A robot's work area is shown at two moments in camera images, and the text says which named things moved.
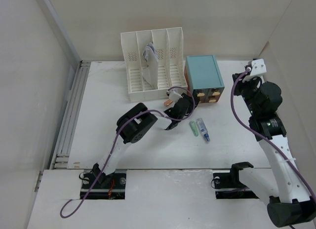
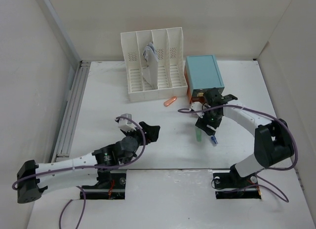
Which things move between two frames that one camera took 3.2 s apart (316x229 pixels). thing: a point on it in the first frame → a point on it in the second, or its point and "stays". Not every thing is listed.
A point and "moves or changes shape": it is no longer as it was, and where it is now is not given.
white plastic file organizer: x=168 y=44 stays
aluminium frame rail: x=60 y=160 stays
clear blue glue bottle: x=203 y=129 moves or changes shape
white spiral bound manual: x=151 y=71 stays
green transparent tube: x=194 y=128 → x=198 y=134
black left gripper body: x=190 y=108 → x=139 y=138
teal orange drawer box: x=203 y=78 stays
